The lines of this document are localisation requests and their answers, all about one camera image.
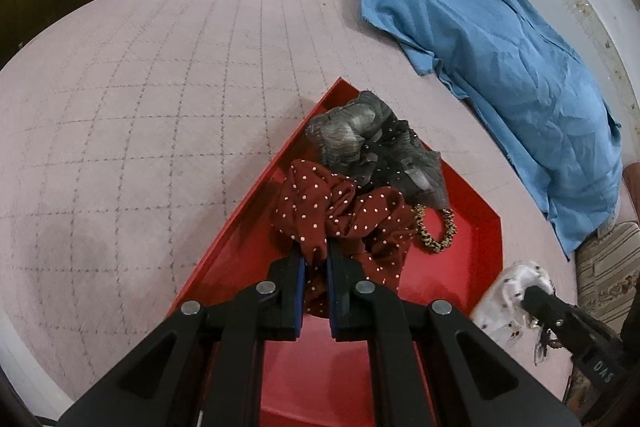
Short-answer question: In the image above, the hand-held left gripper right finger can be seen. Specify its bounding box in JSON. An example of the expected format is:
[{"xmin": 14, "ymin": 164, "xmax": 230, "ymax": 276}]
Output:
[{"xmin": 327, "ymin": 239, "xmax": 581, "ymax": 427}]

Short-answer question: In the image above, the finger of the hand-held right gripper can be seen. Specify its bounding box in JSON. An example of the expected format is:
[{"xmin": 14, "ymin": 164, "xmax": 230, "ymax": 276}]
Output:
[{"xmin": 521, "ymin": 285, "xmax": 581, "ymax": 333}]

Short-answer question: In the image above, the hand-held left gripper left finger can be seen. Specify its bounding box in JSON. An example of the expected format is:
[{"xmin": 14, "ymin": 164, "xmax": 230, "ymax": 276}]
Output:
[{"xmin": 57, "ymin": 252, "xmax": 306, "ymax": 427}]

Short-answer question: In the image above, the white spotted scrunchie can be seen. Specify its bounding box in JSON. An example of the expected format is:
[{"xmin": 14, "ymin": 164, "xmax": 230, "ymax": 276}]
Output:
[{"xmin": 472, "ymin": 261, "xmax": 563, "ymax": 365}]

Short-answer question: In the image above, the red polka dot scrunchie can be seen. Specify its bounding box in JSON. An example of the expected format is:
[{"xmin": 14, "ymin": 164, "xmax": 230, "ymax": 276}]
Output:
[{"xmin": 271, "ymin": 159, "xmax": 418, "ymax": 318}]

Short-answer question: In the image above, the red tray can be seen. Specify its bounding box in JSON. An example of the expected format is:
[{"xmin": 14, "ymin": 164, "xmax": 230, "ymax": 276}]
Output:
[{"xmin": 167, "ymin": 77, "xmax": 503, "ymax": 427}]

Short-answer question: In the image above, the striped pillow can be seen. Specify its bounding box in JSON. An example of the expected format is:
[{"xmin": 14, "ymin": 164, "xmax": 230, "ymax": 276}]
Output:
[{"xmin": 575, "ymin": 221, "xmax": 640, "ymax": 323}]

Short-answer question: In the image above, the grey sheer scrunchie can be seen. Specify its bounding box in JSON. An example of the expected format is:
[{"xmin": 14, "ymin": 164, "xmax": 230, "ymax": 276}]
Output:
[{"xmin": 305, "ymin": 90, "xmax": 451, "ymax": 209}]

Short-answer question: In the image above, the pink quilted bed sheet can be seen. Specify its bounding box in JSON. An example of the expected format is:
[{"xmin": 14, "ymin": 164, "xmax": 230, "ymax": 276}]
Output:
[{"xmin": 0, "ymin": 0, "xmax": 640, "ymax": 423}]

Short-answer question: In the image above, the blue cloth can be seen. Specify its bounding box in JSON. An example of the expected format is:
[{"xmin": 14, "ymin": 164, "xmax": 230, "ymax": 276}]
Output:
[{"xmin": 361, "ymin": 0, "xmax": 623, "ymax": 260}]

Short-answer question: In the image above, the leopard print hair tie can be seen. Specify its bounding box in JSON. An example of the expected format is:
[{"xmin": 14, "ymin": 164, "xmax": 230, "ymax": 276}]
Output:
[{"xmin": 411, "ymin": 204, "xmax": 458, "ymax": 254}]

